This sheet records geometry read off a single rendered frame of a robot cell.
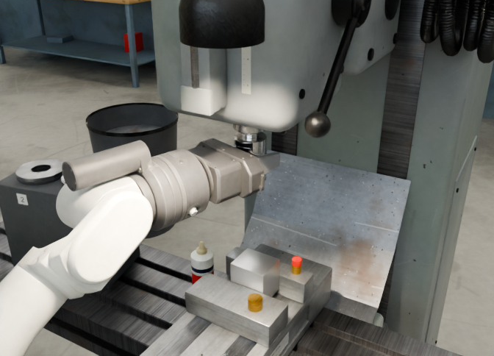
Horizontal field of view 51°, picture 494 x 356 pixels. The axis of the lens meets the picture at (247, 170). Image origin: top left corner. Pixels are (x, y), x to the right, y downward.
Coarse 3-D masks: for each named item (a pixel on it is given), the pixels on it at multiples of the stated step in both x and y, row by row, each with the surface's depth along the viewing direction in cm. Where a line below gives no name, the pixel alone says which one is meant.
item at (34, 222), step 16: (48, 160) 102; (16, 176) 97; (32, 176) 96; (48, 176) 96; (0, 192) 96; (16, 192) 95; (32, 192) 94; (48, 192) 93; (0, 208) 98; (16, 208) 97; (32, 208) 95; (48, 208) 94; (16, 224) 98; (32, 224) 97; (48, 224) 96; (64, 224) 94; (16, 240) 100; (32, 240) 99; (48, 240) 97; (16, 256) 102
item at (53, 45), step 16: (96, 0) 518; (112, 0) 508; (128, 0) 498; (144, 0) 516; (128, 16) 509; (128, 32) 517; (0, 48) 624; (16, 48) 612; (32, 48) 605; (48, 48) 605; (64, 48) 605; (80, 48) 605; (96, 48) 605; (112, 48) 605; (128, 48) 582; (128, 64) 536
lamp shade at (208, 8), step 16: (192, 0) 41; (208, 0) 40; (224, 0) 40; (240, 0) 40; (256, 0) 41; (192, 16) 41; (208, 16) 40; (224, 16) 40; (240, 16) 41; (256, 16) 42; (192, 32) 42; (208, 32) 41; (224, 32) 41; (240, 32) 41; (256, 32) 42; (208, 48) 41; (224, 48) 41
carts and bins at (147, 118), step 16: (96, 112) 280; (112, 112) 288; (128, 112) 293; (144, 112) 294; (160, 112) 291; (96, 128) 281; (112, 128) 291; (128, 128) 291; (144, 128) 291; (160, 128) 257; (176, 128) 275; (96, 144) 260; (112, 144) 254; (160, 144) 261; (176, 144) 280
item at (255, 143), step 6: (240, 132) 74; (234, 138) 73; (240, 138) 72; (246, 138) 72; (252, 138) 72; (258, 138) 72; (264, 138) 72; (240, 144) 72; (246, 144) 71; (252, 144) 71; (258, 144) 71; (264, 144) 72
